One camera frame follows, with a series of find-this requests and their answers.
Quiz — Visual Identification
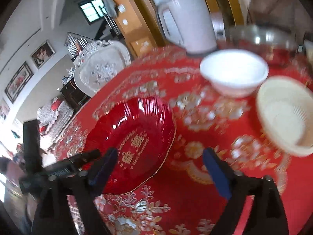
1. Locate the red glass wedding plate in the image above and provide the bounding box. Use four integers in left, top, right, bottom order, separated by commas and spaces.
84, 96, 176, 195

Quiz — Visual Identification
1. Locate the dark wooden cabinet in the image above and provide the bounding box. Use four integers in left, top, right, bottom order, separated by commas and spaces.
60, 78, 91, 112

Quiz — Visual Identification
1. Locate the red floral tablecloth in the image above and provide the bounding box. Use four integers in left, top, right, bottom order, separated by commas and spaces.
55, 46, 312, 234

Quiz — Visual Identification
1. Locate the framed flower picture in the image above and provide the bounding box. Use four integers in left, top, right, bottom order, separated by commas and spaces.
5, 61, 33, 103

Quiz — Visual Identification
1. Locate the cream plastic basket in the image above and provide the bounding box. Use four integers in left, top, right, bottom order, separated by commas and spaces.
256, 76, 312, 157

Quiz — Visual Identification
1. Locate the white ornate chair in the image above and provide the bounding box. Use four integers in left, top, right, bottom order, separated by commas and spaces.
74, 40, 131, 98

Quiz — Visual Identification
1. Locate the framed portrait picture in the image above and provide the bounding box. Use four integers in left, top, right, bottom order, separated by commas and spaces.
31, 40, 55, 69

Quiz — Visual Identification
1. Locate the white ceramic bowl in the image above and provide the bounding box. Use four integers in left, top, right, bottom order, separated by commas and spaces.
200, 49, 269, 98

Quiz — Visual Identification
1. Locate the steel wok with glass lid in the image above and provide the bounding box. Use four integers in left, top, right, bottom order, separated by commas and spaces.
226, 24, 298, 66

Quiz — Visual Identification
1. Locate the white electric kettle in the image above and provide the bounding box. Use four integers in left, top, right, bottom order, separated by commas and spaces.
157, 0, 217, 55

